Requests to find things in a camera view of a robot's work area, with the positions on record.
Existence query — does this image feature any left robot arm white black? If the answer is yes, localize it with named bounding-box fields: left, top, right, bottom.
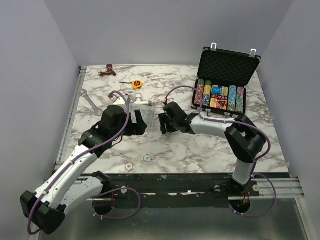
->
left=20, top=105, right=147, bottom=236

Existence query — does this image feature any silver wrench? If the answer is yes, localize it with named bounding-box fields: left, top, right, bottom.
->
left=79, top=89, right=103, bottom=116

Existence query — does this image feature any yellow tape measure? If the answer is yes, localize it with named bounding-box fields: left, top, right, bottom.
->
left=132, top=80, right=143, bottom=90

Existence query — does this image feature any clear plastic screw organizer box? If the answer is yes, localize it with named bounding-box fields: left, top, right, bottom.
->
left=129, top=103, right=157, bottom=130

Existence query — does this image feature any white red poker chip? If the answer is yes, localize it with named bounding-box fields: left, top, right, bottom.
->
left=125, top=163, right=134, bottom=171

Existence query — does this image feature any red gold card deck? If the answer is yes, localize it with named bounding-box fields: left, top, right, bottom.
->
left=210, top=98, right=228, bottom=110

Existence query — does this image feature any yellow green chip row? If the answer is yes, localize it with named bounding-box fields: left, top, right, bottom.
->
left=202, top=80, right=212, bottom=107

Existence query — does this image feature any white plastic pipe connector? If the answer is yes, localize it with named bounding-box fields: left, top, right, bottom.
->
left=134, top=92, right=152, bottom=106

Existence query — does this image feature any pink green chip row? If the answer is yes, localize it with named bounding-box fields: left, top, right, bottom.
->
left=235, top=87, right=245, bottom=114

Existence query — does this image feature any light blue chip row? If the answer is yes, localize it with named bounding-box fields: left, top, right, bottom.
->
left=227, top=85, right=237, bottom=112

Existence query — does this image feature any red poker chip row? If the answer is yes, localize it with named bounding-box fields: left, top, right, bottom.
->
left=193, top=79, right=205, bottom=105

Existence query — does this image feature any blue round dealer chip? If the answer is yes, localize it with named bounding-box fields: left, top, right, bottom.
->
left=211, top=85, right=222, bottom=95

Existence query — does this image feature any white green poker chip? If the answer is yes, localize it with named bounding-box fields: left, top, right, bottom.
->
left=143, top=154, right=152, bottom=163

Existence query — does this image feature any black poker chip case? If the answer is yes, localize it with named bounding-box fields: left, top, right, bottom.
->
left=191, top=42, right=261, bottom=117

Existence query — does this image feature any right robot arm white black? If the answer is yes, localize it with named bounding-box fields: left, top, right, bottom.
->
left=158, top=102, right=267, bottom=196

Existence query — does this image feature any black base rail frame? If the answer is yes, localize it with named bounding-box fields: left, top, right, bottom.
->
left=42, top=65, right=305, bottom=210

